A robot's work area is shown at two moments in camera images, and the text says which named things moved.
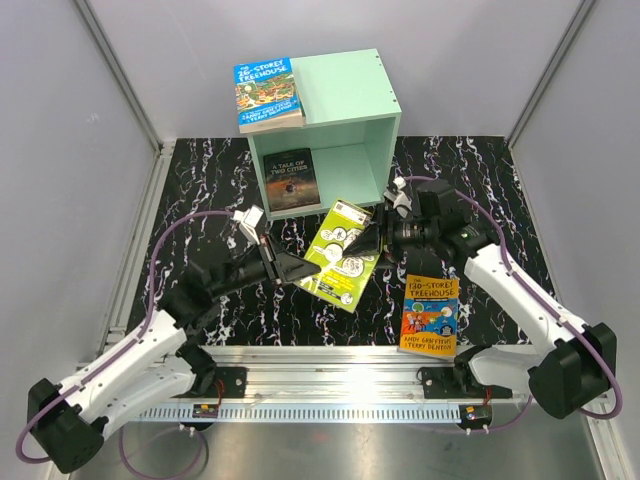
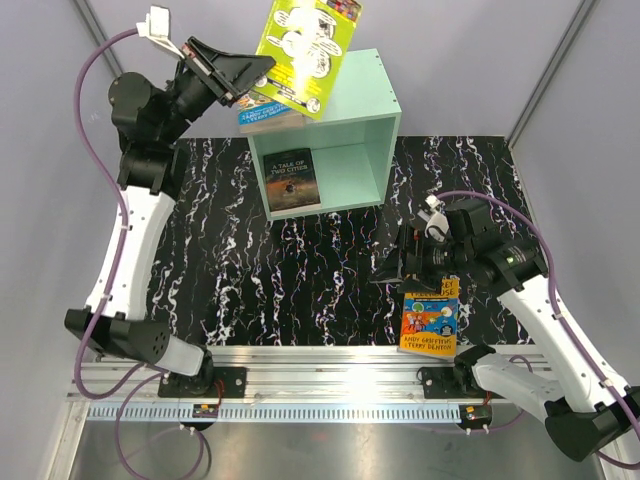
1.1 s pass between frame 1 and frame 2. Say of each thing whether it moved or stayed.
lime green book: moved
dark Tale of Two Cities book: stayed
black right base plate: stayed
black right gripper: moved
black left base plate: stayed
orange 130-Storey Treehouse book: stayed
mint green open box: stayed
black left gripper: moved
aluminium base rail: stayed
